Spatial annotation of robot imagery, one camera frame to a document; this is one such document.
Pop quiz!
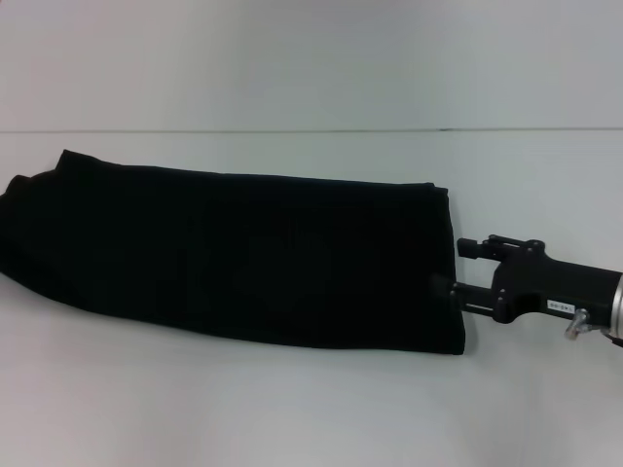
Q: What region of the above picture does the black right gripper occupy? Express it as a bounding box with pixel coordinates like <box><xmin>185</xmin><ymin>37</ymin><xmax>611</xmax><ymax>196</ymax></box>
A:
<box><xmin>429</xmin><ymin>233</ymin><xmax>620</xmax><ymax>325</ymax></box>

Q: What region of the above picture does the black shirt with FREE print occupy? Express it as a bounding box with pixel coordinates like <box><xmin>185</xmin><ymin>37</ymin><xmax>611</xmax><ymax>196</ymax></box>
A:
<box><xmin>0</xmin><ymin>149</ymin><xmax>469</xmax><ymax>359</ymax></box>

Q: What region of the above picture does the silver right plug connector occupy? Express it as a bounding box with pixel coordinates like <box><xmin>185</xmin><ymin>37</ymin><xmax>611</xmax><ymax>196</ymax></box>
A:
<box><xmin>563</xmin><ymin>310</ymin><xmax>623</xmax><ymax>349</ymax></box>

